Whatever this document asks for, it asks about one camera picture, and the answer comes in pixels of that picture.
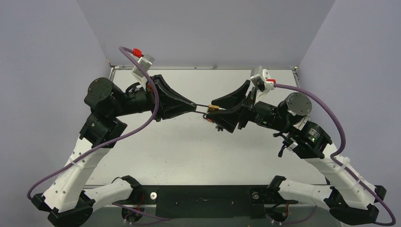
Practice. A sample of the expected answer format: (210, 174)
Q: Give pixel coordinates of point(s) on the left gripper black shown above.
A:
(169, 109)

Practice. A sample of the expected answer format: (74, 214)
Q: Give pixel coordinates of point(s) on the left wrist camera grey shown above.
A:
(145, 62)

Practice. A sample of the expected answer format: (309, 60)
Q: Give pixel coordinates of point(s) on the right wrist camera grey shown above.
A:
(262, 81)

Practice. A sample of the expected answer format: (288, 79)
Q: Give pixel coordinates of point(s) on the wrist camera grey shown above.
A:
(262, 81)
(145, 62)

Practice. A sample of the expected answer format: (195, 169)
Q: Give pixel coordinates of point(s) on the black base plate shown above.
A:
(207, 201)

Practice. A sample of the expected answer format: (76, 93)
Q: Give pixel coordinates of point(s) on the brass padlock keys grey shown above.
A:
(219, 127)

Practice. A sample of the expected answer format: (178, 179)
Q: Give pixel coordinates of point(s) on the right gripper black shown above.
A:
(246, 110)

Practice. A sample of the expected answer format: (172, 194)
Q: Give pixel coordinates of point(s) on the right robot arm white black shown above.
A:
(347, 196)

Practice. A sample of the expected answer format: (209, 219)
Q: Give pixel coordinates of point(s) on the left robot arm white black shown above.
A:
(67, 202)

